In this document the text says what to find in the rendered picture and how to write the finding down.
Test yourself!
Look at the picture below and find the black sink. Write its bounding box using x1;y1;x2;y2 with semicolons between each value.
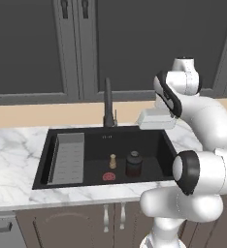
31;125;181;191

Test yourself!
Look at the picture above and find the grey dishwasher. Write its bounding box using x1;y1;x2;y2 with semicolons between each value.
0;214;28;248

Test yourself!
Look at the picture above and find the brown base cupboard door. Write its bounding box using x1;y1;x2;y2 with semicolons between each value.
15;203;115;248
113;201;158;248
178;193;227;248

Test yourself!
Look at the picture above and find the dark brown jug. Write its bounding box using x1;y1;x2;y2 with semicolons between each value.
124;150;144;178

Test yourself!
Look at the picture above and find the black tap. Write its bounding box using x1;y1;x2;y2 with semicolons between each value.
102;77;119;128

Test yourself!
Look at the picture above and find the dark grey wall cupboard door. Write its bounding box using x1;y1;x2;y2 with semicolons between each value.
74;0;227;102
0;0;80;107

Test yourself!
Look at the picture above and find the grey draining rack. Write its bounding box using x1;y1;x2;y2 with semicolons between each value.
47;132;86;186

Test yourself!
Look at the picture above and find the red sink drain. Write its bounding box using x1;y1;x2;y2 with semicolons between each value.
102;171;117;182

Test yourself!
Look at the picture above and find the black cupboard handle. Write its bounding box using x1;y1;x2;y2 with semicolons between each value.
60;0;70;19
81;0;90;19

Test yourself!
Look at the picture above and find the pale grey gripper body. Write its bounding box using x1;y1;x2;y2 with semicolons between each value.
136;108;178;131

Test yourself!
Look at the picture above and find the small beige bottle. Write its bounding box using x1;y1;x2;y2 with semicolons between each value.
109;153;117;171

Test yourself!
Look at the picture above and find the white cupboard handle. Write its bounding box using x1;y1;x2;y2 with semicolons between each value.
118;201;127;231
102;203;111;233

